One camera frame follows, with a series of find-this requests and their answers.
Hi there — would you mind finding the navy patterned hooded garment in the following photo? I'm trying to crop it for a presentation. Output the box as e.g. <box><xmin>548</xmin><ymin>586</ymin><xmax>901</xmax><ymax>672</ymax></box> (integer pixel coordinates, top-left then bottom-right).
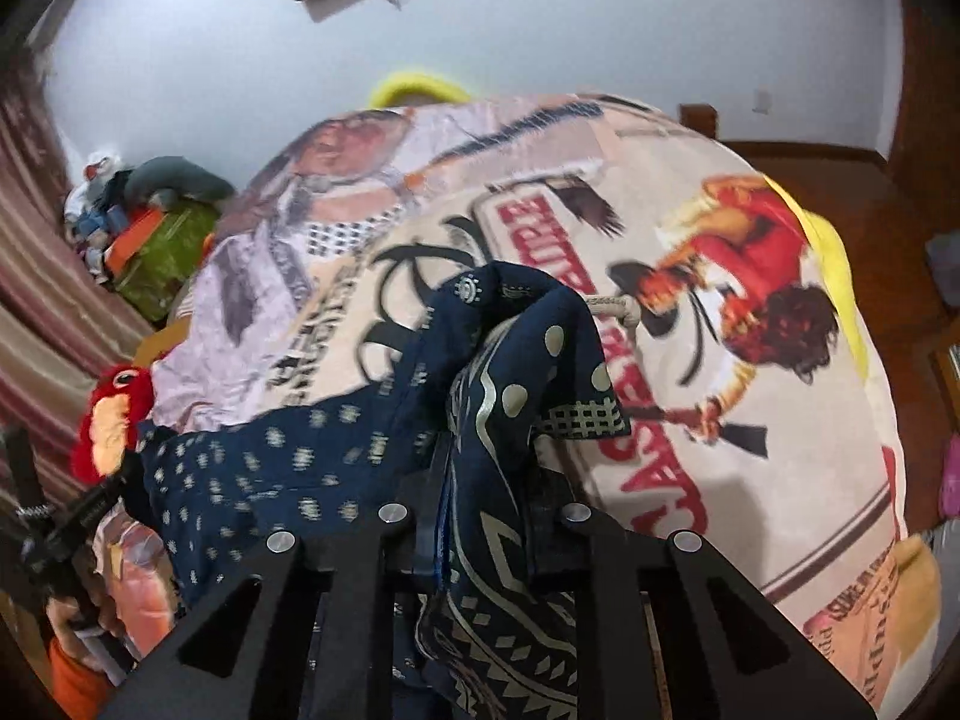
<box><xmin>139</xmin><ymin>262</ymin><xmax>626</xmax><ymax>718</ymax></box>

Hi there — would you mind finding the orange sleeve forearm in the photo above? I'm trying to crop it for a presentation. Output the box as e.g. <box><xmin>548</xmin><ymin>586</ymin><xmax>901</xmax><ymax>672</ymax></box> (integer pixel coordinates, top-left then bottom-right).
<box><xmin>49</xmin><ymin>639</ymin><xmax>116</xmax><ymax>720</ymax></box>

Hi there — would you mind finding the person's left hand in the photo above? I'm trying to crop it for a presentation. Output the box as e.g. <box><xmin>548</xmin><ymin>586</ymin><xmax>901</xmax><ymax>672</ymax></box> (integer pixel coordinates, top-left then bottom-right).
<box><xmin>46</xmin><ymin>575</ymin><xmax>130</xmax><ymax>673</ymax></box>

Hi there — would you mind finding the red plush toy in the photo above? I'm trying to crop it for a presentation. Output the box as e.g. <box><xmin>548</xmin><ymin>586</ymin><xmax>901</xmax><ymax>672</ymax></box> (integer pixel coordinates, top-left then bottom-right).
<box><xmin>70</xmin><ymin>364</ymin><xmax>155</xmax><ymax>486</ymax></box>

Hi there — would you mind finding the printed newspaper pattern blanket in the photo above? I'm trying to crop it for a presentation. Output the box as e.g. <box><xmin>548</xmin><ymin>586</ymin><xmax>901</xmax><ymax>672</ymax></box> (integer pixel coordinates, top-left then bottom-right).
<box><xmin>148</xmin><ymin>94</ymin><xmax>940</xmax><ymax>718</ymax></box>

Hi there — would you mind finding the striped maroon curtain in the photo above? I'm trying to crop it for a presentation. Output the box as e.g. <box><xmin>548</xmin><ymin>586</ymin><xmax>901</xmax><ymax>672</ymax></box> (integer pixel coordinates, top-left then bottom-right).
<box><xmin>2</xmin><ymin>50</ymin><xmax>151</xmax><ymax>505</ymax></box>

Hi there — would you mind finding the green storage box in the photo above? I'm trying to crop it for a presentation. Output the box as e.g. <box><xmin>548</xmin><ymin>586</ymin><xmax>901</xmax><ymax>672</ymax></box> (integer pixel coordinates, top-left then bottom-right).
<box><xmin>107</xmin><ymin>202</ymin><xmax>218</xmax><ymax>323</ymax></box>

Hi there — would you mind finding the pile of toys on box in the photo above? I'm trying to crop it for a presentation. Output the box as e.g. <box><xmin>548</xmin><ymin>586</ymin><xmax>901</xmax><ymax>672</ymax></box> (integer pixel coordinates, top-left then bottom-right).
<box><xmin>64</xmin><ymin>151</ymin><xmax>166</xmax><ymax>284</ymax></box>

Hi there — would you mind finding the grey plush pillow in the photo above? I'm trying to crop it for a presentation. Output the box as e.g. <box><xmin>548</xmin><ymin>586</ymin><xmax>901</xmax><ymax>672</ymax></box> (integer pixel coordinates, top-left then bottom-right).
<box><xmin>124</xmin><ymin>156</ymin><xmax>235</xmax><ymax>211</ymax></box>

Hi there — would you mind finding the brown wooden door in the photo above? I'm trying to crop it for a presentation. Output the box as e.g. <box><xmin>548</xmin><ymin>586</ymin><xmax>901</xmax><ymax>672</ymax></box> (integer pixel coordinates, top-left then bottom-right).
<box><xmin>889</xmin><ymin>0</ymin><xmax>958</xmax><ymax>229</ymax></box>

